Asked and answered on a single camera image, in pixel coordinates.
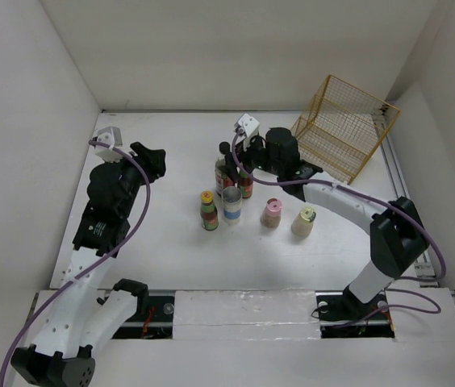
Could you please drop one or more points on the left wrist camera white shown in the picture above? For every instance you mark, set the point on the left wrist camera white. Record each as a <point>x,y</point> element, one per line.
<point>112,138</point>

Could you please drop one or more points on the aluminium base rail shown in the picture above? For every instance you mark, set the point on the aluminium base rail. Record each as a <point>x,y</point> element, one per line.
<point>245,315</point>

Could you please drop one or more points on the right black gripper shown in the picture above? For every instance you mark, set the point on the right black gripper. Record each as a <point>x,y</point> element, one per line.
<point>242,156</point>

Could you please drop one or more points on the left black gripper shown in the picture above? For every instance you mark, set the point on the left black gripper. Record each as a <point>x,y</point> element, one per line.
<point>155,160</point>

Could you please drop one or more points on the silver-cap blue-label shaker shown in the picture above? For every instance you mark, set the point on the silver-cap blue-label shaker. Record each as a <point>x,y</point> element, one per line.
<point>232,204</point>

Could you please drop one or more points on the tall black-cap glass bottle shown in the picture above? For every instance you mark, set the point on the tall black-cap glass bottle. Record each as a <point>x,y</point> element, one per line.
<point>221,179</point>

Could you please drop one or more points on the yellow-cap sauce bottle front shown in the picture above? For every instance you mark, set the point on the yellow-cap sauce bottle front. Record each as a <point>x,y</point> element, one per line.
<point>208,211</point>

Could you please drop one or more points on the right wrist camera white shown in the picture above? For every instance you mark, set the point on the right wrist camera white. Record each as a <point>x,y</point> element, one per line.
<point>247,126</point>

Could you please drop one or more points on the yellow-cap sauce bottle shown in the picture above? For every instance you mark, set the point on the yellow-cap sauce bottle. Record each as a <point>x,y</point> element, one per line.
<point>208,211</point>
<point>245,184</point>

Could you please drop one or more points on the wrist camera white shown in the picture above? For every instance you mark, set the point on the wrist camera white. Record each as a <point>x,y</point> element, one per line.
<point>112,138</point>
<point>247,126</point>

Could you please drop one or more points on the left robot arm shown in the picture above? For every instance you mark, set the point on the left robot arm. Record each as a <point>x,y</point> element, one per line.
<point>78,325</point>

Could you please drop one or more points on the pink-cap spice jar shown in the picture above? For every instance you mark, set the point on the pink-cap spice jar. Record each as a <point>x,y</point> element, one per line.
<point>272,213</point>

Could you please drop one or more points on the yellow wire basket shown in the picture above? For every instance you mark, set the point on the yellow wire basket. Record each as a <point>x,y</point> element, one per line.
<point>342,127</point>

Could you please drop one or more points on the yellow-cap beige jar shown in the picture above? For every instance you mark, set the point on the yellow-cap beige jar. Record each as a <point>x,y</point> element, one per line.
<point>303,223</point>

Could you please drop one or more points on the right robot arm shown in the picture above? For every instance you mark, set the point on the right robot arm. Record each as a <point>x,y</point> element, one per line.
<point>396,234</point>

